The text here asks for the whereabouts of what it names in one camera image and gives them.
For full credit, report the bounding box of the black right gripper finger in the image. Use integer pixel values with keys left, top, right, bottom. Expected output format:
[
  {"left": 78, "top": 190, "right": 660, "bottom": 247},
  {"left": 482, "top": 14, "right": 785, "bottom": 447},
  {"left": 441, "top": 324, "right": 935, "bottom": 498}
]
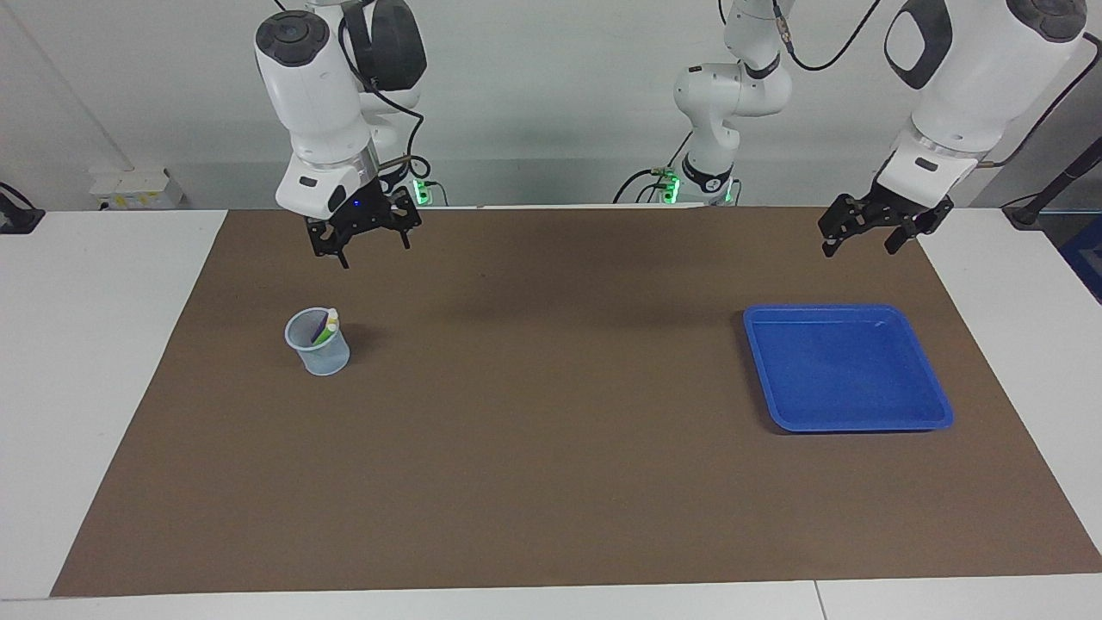
[
  {"left": 308, "top": 220, "right": 352, "bottom": 270},
  {"left": 386, "top": 187, "right": 424, "bottom": 251}
]

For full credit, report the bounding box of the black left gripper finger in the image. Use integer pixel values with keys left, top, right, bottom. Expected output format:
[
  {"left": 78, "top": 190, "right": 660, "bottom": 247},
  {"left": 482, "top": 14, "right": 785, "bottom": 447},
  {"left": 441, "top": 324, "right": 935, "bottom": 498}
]
[
  {"left": 884, "top": 196, "right": 956, "bottom": 256},
  {"left": 817, "top": 193, "right": 872, "bottom": 258}
]

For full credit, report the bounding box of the light blue mesh cup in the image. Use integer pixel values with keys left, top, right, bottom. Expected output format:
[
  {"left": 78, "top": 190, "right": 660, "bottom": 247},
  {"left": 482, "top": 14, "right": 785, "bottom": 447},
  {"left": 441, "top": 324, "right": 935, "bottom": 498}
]
[{"left": 284, "top": 307, "right": 351, "bottom": 377}]

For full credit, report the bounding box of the black stand pole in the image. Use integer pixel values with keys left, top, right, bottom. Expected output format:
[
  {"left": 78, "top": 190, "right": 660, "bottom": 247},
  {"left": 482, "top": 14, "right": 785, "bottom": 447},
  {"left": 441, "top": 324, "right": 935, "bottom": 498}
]
[{"left": 1001, "top": 138, "right": 1102, "bottom": 229}]

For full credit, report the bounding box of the blue plastic tray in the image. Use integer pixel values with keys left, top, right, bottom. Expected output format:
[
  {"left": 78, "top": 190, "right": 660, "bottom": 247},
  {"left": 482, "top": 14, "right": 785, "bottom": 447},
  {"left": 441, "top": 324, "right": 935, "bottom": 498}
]
[{"left": 743, "top": 304, "right": 955, "bottom": 433}]

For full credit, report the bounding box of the blue crate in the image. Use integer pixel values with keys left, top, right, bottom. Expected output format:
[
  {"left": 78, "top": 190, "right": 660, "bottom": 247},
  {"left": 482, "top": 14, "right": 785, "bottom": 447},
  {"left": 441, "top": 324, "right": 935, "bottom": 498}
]
[{"left": 1061, "top": 215, "right": 1102, "bottom": 304}]

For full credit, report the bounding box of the brown table mat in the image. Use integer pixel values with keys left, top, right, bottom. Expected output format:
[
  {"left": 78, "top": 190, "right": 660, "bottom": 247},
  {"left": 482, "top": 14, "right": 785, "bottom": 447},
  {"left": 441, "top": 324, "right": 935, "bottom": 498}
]
[{"left": 50, "top": 205, "right": 1102, "bottom": 598}]

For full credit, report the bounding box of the black table clamp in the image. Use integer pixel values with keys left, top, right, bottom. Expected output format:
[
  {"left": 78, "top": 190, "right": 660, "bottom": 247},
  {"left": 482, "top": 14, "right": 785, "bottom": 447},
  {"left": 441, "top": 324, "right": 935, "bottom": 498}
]
[{"left": 0, "top": 183, "right": 46, "bottom": 235}]

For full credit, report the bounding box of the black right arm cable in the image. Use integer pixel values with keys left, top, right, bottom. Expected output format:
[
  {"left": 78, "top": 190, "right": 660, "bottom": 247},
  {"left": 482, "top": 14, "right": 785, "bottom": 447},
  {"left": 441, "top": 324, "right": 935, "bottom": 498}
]
[{"left": 340, "top": 0, "right": 431, "bottom": 182}]

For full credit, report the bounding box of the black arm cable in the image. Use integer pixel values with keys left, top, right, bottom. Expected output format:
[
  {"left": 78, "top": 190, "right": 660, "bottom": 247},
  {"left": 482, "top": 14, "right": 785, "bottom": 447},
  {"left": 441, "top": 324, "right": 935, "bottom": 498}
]
[
  {"left": 771, "top": 0, "right": 1102, "bottom": 169},
  {"left": 340, "top": 0, "right": 431, "bottom": 182}
]

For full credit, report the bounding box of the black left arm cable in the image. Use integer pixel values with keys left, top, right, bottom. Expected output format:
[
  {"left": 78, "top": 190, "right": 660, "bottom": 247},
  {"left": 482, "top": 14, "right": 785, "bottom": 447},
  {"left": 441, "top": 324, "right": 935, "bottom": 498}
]
[{"left": 771, "top": 0, "right": 1102, "bottom": 169}]

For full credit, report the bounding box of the white wall socket box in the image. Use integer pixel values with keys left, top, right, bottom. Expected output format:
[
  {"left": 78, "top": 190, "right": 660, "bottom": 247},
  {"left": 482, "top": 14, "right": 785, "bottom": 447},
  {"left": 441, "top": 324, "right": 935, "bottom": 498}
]
[{"left": 90, "top": 168, "right": 186, "bottom": 212}]

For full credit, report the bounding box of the black left base cable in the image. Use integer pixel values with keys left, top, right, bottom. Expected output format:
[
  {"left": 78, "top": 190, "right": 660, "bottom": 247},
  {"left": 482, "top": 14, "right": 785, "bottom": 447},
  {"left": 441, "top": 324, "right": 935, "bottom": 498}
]
[{"left": 613, "top": 129, "right": 694, "bottom": 205}]

